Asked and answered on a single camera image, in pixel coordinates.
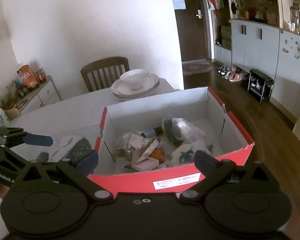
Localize white blue plastic bag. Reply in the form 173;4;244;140
170;140;211;167

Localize tissue paper pack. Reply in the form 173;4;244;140
161;118;205;147

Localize orange fruit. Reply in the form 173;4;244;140
150;149;166;164

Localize silver foil wrapper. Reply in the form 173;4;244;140
114;131;153;161

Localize pink ribbed soap tray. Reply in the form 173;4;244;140
133;157;159;172

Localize small dark essential oil bottle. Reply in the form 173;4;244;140
141;127;163;138

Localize white side cabinet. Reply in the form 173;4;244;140
4;75;61;120

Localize orange snack bag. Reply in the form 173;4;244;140
17;64;39;91

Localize red cardboard box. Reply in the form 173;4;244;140
90;87;255;193

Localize brown wooden chair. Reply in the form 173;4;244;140
81;56;130;92

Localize pink slippers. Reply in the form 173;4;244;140
224;71;247;82

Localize black shoe rack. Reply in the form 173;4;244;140
247;68;274;103

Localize stacked white plates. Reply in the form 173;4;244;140
111;74;160;101

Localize white bowl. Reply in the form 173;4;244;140
120;69;149;90

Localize brown door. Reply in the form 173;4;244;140
173;0;207;62

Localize white wall cabinets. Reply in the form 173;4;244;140
211;0;300;122

